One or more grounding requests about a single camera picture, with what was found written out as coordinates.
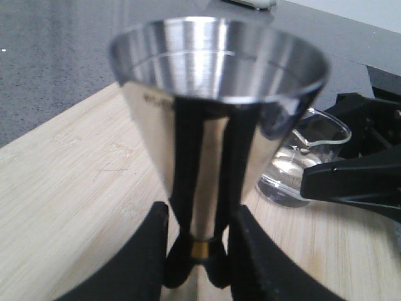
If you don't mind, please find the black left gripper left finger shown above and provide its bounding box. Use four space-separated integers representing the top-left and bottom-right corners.
58 201 167 300

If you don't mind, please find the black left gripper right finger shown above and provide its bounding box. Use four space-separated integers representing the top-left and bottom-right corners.
228 205 342 300

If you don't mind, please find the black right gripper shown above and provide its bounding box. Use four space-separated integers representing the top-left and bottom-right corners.
300 93 400 219

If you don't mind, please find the clear glass beaker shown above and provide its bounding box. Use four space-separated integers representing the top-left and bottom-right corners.
256 108 352 208

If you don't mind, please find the steel double jigger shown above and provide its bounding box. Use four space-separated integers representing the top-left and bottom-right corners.
109 16 330 300

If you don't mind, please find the light wooden cutting board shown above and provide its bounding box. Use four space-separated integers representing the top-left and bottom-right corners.
1 84 400 300

